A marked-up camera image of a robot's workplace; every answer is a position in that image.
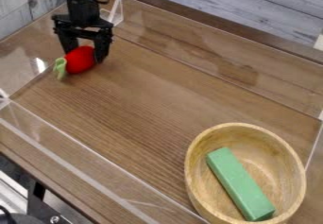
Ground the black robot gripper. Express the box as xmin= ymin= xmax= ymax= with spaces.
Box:
xmin=53 ymin=0 xmax=114 ymax=63

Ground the red plush strawberry toy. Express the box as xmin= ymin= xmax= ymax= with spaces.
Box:
xmin=54 ymin=45 xmax=95 ymax=80

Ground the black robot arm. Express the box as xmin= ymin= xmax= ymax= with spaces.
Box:
xmin=53 ymin=0 xmax=114 ymax=63

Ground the green rectangular block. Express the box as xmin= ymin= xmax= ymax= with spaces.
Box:
xmin=206 ymin=147 xmax=277 ymax=222

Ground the wooden bowl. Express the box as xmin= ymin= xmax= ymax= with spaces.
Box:
xmin=185 ymin=122 xmax=308 ymax=224

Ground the clear acrylic tray wall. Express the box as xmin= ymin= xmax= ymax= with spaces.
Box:
xmin=0 ymin=0 xmax=323 ymax=224

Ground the black metal bracket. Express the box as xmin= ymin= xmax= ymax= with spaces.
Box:
xmin=27 ymin=182 xmax=74 ymax=224

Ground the black cable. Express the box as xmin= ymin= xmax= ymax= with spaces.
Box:
xmin=0 ymin=203 xmax=18 ymax=224

